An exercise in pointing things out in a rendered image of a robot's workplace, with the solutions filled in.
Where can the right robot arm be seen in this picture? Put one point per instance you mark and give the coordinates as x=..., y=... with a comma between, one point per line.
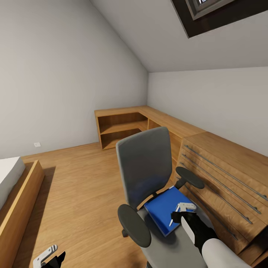
x=213, y=250

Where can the folder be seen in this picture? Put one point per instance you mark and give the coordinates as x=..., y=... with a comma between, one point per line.
x=161, y=207

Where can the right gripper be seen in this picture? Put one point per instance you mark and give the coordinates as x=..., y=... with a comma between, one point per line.
x=176, y=216

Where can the swivel chair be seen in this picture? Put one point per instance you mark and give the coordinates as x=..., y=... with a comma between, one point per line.
x=145, y=163

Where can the bed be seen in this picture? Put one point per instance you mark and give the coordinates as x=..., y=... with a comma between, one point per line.
x=19, y=187

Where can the fixed window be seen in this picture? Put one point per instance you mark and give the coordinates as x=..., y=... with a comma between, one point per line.
x=200, y=16

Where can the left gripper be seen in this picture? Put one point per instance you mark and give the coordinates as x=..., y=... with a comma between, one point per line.
x=56, y=261

